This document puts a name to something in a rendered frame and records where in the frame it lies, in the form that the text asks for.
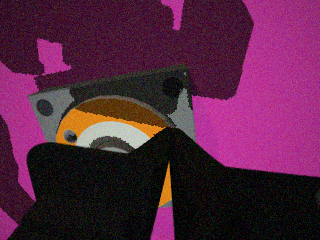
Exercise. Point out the orange round plate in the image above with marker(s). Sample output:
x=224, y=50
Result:
x=113, y=117

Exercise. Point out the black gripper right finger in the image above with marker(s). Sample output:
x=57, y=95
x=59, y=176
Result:
x=203, y=190

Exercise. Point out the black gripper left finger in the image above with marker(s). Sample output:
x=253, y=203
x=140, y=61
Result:
x=134, y=181

